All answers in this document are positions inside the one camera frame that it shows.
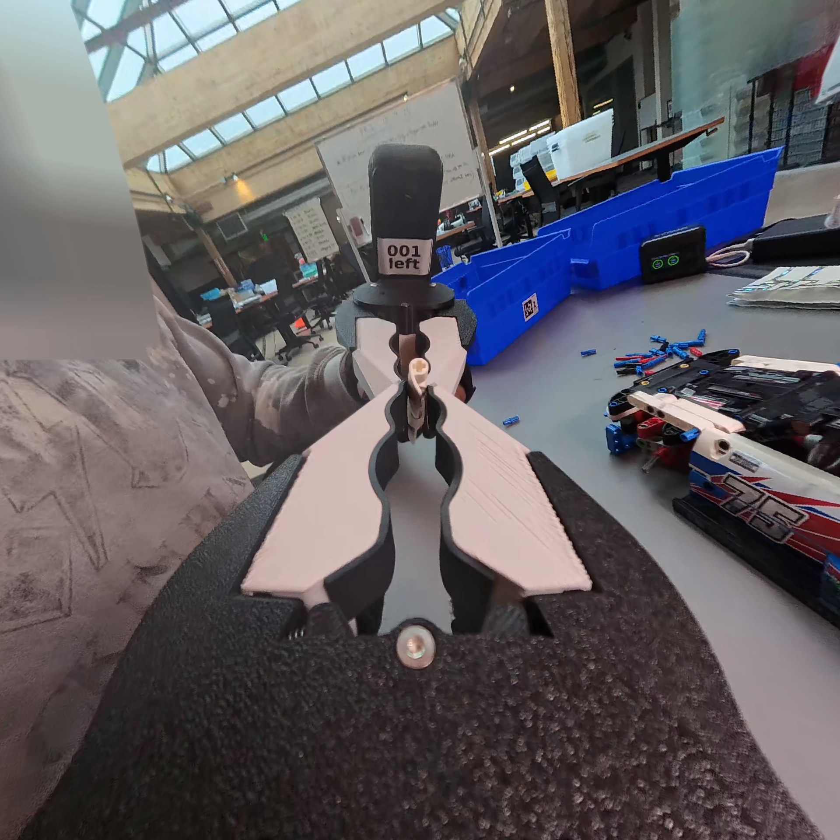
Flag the brick-built toy race car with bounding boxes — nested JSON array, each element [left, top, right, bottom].
[[604, 348, 840, 624]]

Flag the pile of blue red pins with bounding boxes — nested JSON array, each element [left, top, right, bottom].
[[613, 330, 708, 376]]

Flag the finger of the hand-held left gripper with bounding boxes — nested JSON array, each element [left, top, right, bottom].
[[354, 318, 404, 399], [420, 319, 469, 396]]

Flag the instruction booklet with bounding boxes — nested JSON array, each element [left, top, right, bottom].
[[727, 266, 840, 309]]

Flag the black flat box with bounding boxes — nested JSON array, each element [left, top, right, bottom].
[[751, 213, 840, 263]]

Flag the paper flipchart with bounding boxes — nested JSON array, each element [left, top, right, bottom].
[[283, 197, 341, 263]]

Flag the black office chair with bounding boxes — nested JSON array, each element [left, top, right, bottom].
[[266, 269, 322, 362], [203, 295, 263, 358], [521, 156, 562, 221]]

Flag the white brick assembly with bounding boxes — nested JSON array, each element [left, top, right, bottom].
[[402, 356, 433, 442]]

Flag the white storage box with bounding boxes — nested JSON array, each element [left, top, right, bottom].
[[548, 108, 614, 181]]

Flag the grey desk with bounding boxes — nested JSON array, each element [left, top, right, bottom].
[[381, 157, 840, 840]]

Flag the person's grey sweatshirt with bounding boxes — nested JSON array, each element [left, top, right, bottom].
[[0, 282, 263, 840]]

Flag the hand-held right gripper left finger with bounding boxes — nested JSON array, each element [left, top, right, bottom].
[[241, 381, 403, 602]]

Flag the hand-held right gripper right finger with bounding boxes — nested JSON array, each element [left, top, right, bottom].
[[427, 384, 593, 598]]

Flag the black charger green display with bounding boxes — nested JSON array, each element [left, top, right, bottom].
[[640, 225, 708, 284]]

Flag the storage drawer racks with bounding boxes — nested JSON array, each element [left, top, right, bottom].
[[748, 59, 840, 155]]

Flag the whiteboard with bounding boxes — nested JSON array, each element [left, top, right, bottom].
[[316, 79, 487, 231]]

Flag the person's left forearm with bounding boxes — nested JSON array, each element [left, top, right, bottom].
[[197, 341, 362, 467]]

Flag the wooden far table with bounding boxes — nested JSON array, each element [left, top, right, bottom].
[[558, 117, 726, 191]]

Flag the blue plastic bin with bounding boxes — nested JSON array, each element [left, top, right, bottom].
[[538, 147, 785, 290], [433, 230, 572, 367]]

